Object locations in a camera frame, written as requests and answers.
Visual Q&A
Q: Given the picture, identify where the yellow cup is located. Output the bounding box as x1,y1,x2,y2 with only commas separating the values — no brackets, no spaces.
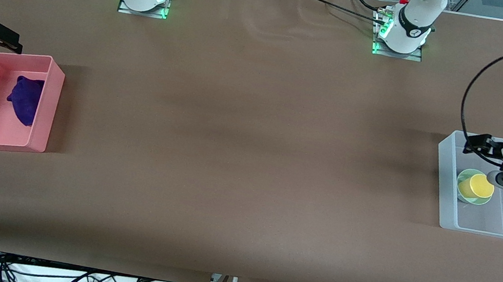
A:
457,171,497,203

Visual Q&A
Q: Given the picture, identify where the purple cloth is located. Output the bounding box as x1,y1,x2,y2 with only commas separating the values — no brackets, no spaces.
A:
3,74,46,129

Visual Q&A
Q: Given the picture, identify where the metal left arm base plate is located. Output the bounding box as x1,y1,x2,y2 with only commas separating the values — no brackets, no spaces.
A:
370,9,428,62

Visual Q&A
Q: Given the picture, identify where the brown table cover sheet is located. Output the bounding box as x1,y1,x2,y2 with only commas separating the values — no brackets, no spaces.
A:
0,0,503,282

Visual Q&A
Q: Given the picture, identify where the green bowl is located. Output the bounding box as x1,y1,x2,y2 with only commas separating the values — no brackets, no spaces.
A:
453,167,498,208

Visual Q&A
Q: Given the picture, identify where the long black table cable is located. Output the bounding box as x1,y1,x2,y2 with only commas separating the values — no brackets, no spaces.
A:
294,0,384,24

